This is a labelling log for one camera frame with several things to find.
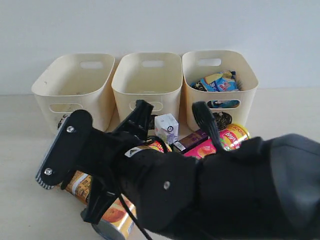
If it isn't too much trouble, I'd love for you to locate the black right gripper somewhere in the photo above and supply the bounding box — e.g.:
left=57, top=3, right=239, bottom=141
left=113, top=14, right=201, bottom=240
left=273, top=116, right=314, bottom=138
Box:
left=80, top=99, right=197, bottom=233

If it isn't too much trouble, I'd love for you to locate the orange snack bag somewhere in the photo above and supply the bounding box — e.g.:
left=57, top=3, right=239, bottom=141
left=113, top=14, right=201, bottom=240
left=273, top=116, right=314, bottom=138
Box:
left=65, top=171, right=92, bottom=204

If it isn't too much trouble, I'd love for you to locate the yellow chips can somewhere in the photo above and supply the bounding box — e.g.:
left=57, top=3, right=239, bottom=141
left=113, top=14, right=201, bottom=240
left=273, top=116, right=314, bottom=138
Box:
left=91, top=140, right=164, bottom=240

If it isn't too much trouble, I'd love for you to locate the pink chips can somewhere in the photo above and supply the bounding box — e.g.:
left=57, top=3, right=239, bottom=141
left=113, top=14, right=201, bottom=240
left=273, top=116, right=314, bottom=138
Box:
left=183, top=123, right=250, bottom=159

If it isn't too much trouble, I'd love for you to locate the blue cookie bag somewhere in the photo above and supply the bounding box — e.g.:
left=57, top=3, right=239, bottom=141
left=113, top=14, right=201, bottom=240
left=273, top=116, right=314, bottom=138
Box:
left=190, top=70, right=241, bottom=109

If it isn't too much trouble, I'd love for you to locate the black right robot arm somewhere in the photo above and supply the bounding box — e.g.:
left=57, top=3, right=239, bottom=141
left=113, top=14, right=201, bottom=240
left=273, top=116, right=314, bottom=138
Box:
left=86, top=101, right=320, bottom=240

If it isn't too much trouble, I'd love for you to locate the white blue milk carton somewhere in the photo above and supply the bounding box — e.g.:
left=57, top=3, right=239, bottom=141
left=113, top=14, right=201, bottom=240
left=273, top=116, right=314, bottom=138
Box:
left=154, top=113, right=179, bottom=145

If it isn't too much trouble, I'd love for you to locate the purple drink carton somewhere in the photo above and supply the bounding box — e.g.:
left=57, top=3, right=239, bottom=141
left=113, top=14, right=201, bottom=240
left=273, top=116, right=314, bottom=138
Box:
left=171, top=129, right=209, bottom=154

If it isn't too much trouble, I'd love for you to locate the cream bin triangle mark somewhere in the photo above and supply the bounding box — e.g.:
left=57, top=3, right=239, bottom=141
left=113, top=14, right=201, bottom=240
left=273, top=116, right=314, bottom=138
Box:
left=31, top=53, right=116, bottom=134

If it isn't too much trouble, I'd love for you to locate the cream bin square mark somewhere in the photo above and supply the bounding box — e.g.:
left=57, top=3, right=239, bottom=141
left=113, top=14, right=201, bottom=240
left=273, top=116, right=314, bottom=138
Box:
left=111, top=52, right=183, bottom=133

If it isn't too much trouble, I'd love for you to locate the cream bin circle mark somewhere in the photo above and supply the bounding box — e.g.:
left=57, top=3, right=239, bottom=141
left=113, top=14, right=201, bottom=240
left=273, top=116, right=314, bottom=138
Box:
left=182, top=50, right=259, bottom=131

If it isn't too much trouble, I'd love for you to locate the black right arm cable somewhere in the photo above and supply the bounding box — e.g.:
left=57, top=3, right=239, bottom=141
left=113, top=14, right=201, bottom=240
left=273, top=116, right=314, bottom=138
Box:
left=60, top=101, right=226, bottom=240

